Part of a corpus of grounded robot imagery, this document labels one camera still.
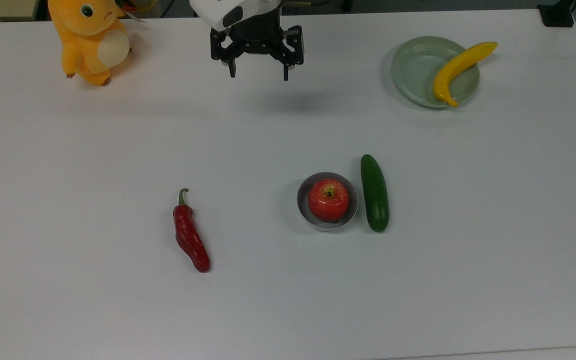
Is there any orange packet behind plush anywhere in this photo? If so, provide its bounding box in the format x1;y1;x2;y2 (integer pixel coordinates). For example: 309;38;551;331
116;0;156;23

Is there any black table clamp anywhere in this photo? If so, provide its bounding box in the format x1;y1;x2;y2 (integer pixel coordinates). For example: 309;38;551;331
537;0;576;28

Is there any orange plush toy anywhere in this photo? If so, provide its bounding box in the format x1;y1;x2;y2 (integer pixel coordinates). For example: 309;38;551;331
47;0;133;87

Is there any red chili pepper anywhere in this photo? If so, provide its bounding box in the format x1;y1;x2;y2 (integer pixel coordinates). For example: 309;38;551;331
172;188;211;274

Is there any red apple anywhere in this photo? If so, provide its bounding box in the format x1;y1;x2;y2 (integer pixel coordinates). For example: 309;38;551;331
308;179;350;223

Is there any pale green plastic plate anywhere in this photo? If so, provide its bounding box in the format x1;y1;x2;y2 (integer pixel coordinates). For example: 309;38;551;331
391;35;481;109

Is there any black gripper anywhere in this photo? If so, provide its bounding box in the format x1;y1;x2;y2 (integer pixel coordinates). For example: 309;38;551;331
210;7;305;82

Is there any green cucumber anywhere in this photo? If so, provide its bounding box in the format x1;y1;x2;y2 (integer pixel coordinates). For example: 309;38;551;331
360;153;390;234

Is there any yellow banana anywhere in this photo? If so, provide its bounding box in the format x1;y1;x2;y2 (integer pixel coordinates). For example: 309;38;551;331
433;41;499;108

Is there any beige cabinet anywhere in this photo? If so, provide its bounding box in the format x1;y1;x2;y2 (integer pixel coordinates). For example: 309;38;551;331
0;0;41;22

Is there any small grey bowl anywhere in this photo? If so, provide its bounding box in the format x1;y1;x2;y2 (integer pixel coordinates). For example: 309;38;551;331
296;172;360;232

